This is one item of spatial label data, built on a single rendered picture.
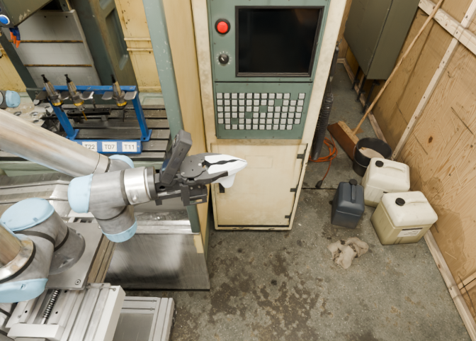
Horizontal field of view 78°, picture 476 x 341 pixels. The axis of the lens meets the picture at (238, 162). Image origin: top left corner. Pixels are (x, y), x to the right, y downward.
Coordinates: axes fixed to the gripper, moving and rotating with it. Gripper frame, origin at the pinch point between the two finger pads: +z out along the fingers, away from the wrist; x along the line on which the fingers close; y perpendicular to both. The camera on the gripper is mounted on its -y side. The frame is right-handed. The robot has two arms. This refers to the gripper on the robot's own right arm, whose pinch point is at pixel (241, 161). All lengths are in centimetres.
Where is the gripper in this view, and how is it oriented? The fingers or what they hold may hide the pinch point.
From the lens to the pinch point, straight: 64.4
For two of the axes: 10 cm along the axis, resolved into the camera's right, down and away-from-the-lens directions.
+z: 9.8, -1.6, 1.6
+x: 2.2, 6.0, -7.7
